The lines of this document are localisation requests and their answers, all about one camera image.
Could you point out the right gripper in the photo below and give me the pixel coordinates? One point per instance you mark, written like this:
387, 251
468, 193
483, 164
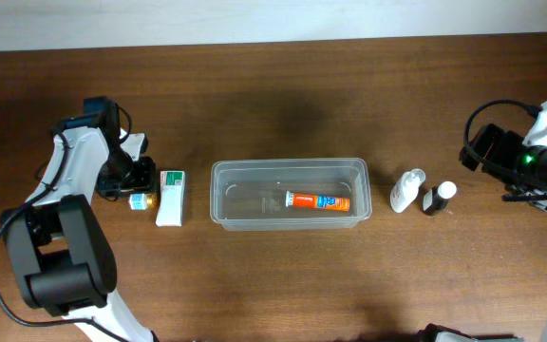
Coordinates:
484, 151

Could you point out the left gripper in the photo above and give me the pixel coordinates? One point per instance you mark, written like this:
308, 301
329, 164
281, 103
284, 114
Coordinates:
138, 178

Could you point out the white green medicine box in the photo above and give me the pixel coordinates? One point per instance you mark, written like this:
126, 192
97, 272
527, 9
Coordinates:
172, 186

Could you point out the dark bottle white cap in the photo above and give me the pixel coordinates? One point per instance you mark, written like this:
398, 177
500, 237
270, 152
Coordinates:
436, 199

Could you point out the white spray bottle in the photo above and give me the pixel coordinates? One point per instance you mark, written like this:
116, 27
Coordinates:
406, 189

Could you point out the orange tablet tube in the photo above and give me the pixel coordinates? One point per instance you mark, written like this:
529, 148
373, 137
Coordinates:
317, 202

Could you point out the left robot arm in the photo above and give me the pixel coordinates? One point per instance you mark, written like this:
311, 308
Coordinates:
59, 254

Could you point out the clear plastic container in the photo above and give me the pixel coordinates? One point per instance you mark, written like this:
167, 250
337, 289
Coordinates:
250, 195

